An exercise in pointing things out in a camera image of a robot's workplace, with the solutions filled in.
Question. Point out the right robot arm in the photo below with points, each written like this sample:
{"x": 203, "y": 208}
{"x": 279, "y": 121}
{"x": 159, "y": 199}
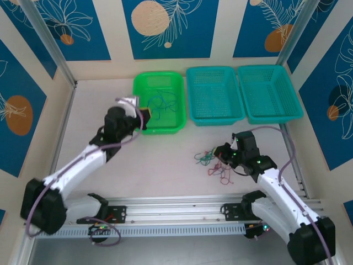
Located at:
{"x": 278, "y": 187}

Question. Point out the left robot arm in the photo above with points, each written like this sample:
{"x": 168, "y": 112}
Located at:
{"x": 77, "y": 165}

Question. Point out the bright green plastic basket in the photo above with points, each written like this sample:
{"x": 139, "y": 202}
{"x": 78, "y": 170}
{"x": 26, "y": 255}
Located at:
{"x": 154, "y": 80}

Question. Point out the teal plastic basket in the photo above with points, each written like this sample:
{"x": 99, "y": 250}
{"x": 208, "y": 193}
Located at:
{"x": 270, "y": 91}
{"x": 212, "y": 99}

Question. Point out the small circuit board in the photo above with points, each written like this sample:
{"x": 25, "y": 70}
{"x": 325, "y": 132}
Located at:
{"x": 100, "y": 229}
{"x": 257, "y": 230}

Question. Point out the grey metal panel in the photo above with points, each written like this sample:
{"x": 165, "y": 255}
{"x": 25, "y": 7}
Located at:
{"x": 179, "y": 251}

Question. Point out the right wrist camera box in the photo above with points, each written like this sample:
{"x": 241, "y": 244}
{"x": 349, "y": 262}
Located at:
{"x": 235, "y": 140}

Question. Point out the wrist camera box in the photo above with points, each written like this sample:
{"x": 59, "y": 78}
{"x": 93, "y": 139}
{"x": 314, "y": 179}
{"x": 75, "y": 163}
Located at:
{"x": 235, "y": 140}
{"x": 129, "y": 100}

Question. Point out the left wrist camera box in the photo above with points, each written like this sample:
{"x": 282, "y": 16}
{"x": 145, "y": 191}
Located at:
{"x": 129, "y": 100}

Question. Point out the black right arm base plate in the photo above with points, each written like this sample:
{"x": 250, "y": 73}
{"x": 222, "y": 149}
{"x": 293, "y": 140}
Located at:
{"x": 230, "y": 212}

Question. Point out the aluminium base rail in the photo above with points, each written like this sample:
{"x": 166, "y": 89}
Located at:
{"x": 179, "y": 212}

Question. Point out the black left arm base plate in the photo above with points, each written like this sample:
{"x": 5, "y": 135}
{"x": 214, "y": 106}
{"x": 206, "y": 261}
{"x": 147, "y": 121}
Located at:
{"x": 121, "y": 214}

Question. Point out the aluminium frame post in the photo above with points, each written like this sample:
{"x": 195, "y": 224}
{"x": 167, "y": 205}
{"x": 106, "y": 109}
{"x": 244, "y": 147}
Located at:
{"x": 47, "y": 33}
{"x": 295, "y": 33}

